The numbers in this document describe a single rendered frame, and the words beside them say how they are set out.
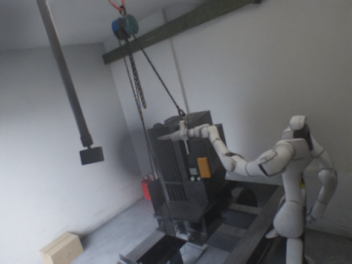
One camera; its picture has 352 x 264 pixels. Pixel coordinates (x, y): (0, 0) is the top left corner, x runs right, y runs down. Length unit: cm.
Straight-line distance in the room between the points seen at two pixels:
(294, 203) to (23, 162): 323
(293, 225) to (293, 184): 22
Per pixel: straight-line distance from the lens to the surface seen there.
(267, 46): 278
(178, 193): 229
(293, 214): 150
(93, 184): 416
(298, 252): 171
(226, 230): 226
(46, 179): 385
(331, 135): 280
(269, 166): 119
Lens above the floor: 198
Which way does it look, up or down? 11 degrees down
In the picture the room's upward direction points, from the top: 15 degrees counter-clockwise
